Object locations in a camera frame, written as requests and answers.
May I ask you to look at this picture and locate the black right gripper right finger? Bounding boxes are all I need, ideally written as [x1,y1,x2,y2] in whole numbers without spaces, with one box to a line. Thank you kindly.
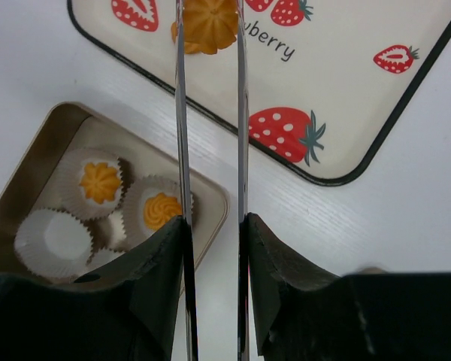
[247,214,451,360]

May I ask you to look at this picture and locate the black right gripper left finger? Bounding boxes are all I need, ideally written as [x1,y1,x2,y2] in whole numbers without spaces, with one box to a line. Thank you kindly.
[0,217,184,360]

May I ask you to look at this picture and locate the silver metal tongs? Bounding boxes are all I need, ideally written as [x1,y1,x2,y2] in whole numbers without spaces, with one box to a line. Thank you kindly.
[174,1,250,360]

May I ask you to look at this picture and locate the orange swirl cookie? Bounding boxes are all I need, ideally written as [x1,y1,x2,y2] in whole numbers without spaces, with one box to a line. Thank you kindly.
[143,193,183,231]
[182,0,238,55]
[79,162,122,205]

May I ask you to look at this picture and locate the gold tin lid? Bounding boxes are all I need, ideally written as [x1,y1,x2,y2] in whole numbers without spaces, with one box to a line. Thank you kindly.
[356,266,386,275]

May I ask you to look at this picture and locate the gold square tin box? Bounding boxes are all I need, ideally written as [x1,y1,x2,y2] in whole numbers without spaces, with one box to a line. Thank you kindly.
[0,101,230,294]

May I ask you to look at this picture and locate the strawberry print tray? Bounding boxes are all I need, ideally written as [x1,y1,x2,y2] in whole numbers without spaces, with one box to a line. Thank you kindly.
[67,1,451,186]

